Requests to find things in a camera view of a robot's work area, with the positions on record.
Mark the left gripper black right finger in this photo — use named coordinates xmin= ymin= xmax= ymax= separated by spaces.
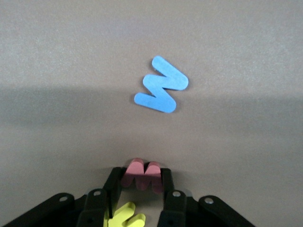
xmin=158 ymin=168 xmax=257 ymax=227

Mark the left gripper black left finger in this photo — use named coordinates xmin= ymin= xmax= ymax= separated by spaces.
xmin=0 ymin=166 xmax=124 ymax=227

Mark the pink letter w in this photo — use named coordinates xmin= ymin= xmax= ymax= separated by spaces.
xmin=120 ymin=157 xmax=164 ymax=194

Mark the large blue letter M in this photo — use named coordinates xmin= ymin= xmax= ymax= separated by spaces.
xmin=134 ymin=55 xmax=189 ymax=114

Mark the yellow letter n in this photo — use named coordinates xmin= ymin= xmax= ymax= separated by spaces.
xmin=104 ymin=201 xmax=146 ymax=227

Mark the brown table cover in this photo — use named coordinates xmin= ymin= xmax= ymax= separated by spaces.
xmin=0 ymin=0 xmax=303 ymax=227

